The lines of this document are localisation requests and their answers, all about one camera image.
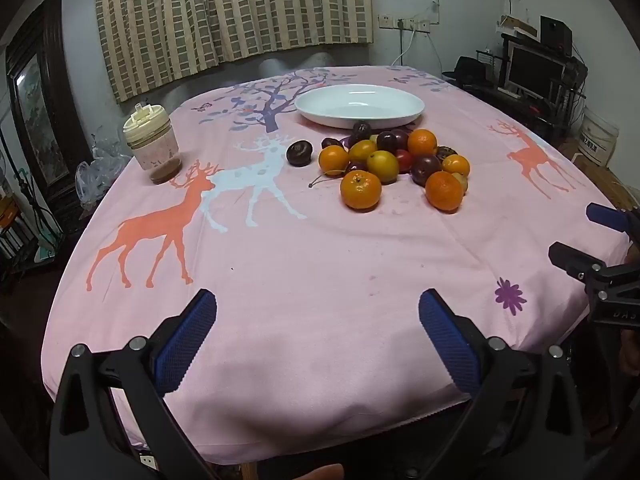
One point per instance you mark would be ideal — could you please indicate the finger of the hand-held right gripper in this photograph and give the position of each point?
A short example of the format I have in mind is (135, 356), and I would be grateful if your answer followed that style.
(575, 259)
(602, 214)

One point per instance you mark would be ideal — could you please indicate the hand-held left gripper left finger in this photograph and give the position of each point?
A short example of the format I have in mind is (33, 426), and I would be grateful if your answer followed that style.
(187, 340)

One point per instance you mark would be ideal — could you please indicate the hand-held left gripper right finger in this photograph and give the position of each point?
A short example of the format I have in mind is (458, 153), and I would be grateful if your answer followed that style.
(447, 340)

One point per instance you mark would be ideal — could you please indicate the small yellow fruit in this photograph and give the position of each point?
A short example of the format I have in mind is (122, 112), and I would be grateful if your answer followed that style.
(462, 182)

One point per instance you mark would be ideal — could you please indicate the small orange mandarin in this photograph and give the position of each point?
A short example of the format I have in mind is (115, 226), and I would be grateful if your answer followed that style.
(456, 165)

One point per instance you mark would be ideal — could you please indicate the dark water chestnut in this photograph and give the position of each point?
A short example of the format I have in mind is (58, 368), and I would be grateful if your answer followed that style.
(446, 151)
(361, 129)

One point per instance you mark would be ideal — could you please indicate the large dark red plum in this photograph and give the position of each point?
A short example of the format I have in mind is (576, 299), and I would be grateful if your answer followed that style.
(425, 169)

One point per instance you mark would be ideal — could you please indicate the red cherry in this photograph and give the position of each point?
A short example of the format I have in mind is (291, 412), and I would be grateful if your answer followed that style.
(404, 160)

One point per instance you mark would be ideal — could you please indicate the yellow-green citrus fruit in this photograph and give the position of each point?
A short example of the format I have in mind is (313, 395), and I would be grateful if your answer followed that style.
(382, 166)

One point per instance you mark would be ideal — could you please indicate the dark round plum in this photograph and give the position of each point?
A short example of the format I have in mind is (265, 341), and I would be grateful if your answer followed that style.
(402, 137)
(386, 140)

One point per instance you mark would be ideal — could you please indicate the dark plum apart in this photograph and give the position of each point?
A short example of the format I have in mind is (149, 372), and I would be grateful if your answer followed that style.
(299, 153)

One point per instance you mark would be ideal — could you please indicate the white oval plate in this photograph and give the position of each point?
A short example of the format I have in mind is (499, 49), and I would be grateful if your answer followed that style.
(360, 102)

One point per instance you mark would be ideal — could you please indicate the white plastic bucket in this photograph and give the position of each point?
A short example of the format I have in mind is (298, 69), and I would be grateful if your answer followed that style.
(597, 135)

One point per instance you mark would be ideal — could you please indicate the black media stand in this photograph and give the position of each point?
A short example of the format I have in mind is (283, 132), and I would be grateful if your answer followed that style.
(542, 112)

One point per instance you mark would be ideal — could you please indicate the pink deer print tablecloth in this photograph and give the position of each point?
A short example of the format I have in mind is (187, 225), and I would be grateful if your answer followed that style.
(300, 270)

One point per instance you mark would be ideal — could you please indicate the computer monitor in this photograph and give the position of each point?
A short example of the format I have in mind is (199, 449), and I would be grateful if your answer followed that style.
(535, 67)

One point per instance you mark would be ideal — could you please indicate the white plastic bag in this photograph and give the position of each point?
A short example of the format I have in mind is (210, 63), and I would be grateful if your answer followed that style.
(90, 182)

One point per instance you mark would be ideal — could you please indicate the black speaker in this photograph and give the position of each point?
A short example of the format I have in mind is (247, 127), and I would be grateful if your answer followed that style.
(556, 32)

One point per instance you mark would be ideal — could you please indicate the lidded plastic jar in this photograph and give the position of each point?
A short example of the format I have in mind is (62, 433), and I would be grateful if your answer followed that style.
(152, 147)

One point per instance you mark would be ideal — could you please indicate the black hat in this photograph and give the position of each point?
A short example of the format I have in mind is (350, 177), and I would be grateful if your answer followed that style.
(470, 67)

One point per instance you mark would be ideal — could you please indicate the clear plastic bag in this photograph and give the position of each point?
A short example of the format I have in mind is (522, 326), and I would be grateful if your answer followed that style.
(110, 150)

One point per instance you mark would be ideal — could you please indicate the flat cardboard box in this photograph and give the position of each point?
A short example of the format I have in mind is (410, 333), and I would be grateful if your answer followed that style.
(517, 23)

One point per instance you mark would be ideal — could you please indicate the dark wooden framed picture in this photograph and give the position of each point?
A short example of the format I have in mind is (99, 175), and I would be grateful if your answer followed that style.
(37, 110)

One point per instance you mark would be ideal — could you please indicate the checked beige curtain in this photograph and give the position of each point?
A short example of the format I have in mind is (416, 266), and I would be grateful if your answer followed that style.
(235, 15)

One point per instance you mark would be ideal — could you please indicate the white wall socket strip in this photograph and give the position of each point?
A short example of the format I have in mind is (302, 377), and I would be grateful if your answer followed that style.
(417, 25)

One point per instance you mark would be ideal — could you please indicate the white wall socket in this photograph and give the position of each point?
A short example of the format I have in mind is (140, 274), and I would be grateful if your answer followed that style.
(385, 20)

